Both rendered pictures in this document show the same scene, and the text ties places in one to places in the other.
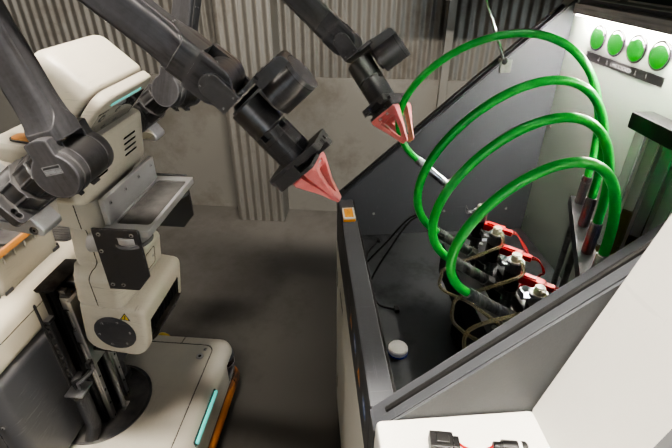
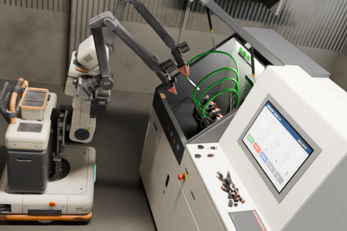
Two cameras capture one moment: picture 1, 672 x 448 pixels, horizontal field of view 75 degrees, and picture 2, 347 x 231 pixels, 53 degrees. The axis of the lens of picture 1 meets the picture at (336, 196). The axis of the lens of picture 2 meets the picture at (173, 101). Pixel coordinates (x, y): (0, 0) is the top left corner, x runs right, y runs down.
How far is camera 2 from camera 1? 154 cm
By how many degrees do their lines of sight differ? 18
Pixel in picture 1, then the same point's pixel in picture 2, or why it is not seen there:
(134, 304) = (91, 124)
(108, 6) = (136, 48)
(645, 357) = (237, 126)
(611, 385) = (232, 132)
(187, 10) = not seen: hidden behind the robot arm
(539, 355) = (220, 129)
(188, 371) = (82, 158)
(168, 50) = (146, 58)
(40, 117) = (107, 69)
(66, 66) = not seen: hidden behind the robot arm
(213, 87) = (155, 67)
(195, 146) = (43, 49)
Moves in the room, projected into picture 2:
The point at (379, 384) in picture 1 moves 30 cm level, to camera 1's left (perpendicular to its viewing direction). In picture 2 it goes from (183, 139) to (137, 139)
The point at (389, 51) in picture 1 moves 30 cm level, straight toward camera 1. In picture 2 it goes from (185, 49) to (191, 69)
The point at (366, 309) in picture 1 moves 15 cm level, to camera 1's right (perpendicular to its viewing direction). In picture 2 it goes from (176, 124) to (196, 124)
